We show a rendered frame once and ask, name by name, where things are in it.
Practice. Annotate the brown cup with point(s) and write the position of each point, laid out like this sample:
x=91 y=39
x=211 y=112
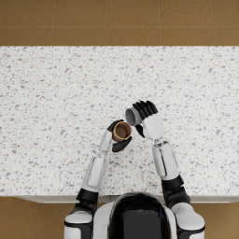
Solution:
x=121 y=131

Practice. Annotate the grey cup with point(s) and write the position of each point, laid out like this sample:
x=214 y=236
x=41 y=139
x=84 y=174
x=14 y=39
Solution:
x=133 y=116

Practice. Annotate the robot body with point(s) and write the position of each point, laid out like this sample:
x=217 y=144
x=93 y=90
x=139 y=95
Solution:
x=137 y=217

